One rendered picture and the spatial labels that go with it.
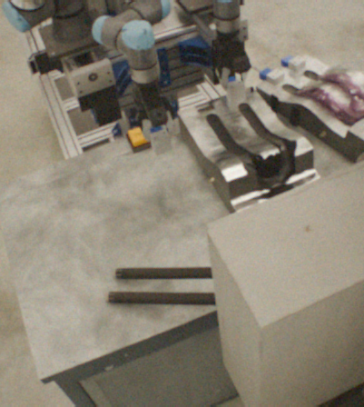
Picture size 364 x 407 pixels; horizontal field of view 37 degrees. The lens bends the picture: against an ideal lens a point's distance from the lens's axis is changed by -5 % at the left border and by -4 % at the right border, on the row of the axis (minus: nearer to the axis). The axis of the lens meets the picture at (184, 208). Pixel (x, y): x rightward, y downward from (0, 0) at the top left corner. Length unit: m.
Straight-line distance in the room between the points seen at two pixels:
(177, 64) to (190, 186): 0.60
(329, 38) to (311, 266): 3.09
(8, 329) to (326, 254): 1.96
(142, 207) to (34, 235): 0.32
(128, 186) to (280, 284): 1.08
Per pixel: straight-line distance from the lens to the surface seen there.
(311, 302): 0.61
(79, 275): 1.50
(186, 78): 2.12
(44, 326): 1.45
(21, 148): 3.18
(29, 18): 1.75
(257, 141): 1.59
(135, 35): 1.34
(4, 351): 2.43
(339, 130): 1.68
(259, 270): 0.63
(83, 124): 2.85
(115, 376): 1.56
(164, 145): 1.56
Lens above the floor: 2.00
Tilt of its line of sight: 50 degrees down
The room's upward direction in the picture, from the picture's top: 10 degrees counter-clockwise
